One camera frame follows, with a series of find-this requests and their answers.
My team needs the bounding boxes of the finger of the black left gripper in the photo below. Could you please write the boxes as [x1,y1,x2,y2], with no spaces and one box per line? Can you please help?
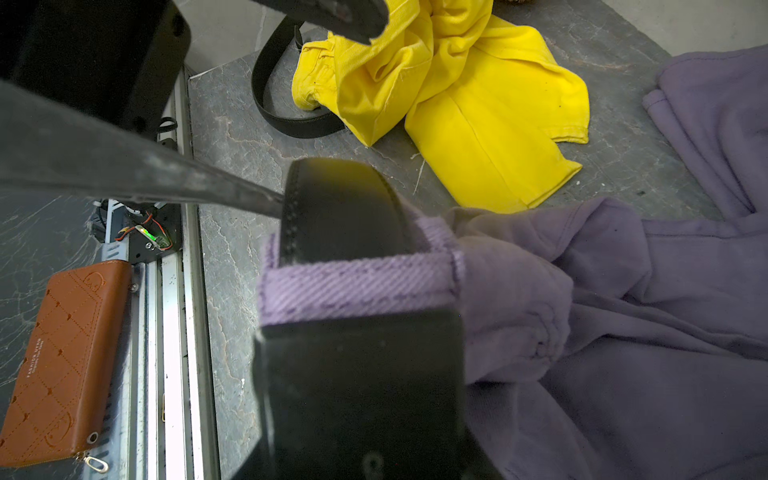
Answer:
[254,0,389,45]
[1,82,283,218]

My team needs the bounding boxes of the black leather belt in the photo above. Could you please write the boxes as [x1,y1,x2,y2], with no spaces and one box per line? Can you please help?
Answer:
[251,17,345,139]
[236,158,499,479]

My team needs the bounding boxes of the yellow trousers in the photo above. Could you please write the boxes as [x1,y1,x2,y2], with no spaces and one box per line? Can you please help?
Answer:
[292,1,590,214]

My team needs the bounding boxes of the purple jacket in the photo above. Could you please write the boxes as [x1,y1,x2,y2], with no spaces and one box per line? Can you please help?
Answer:
[256,44,768,480]

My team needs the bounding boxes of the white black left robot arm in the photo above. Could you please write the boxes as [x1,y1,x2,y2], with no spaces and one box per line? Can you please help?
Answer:
[1,1,284,218]

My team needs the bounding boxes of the brown leather wallet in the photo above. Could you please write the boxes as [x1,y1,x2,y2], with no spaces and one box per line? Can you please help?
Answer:
[1,260,132,468]

